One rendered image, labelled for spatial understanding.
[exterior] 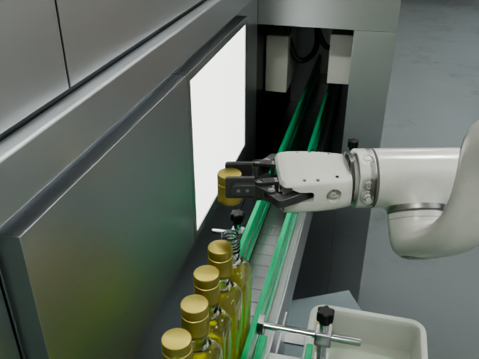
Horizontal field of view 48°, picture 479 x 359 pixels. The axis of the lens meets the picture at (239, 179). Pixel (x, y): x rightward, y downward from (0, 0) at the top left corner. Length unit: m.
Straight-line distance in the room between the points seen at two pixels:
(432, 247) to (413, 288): 2.13
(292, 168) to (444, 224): 0.21
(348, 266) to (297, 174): 1.18
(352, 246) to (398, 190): 1.10
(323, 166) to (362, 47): 0.83
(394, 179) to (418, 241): 0.09
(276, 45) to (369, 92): 0.32
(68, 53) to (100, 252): 0.24
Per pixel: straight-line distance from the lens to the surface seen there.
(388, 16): 1.53
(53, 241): 0.59
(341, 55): 1.67
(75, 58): 0.65
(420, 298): 2.80
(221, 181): 0.75
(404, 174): 0.76
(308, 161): 0.76
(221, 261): 0.75
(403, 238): 0.75
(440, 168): 0.78
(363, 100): 1.60
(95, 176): 0.65
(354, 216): 1.78
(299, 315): 1.50
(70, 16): 0.64
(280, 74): 1.73
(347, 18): 1.53
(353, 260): 1.88
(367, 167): 0.75
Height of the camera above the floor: 1.78
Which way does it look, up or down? 30 degrees down
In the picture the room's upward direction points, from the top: straight up
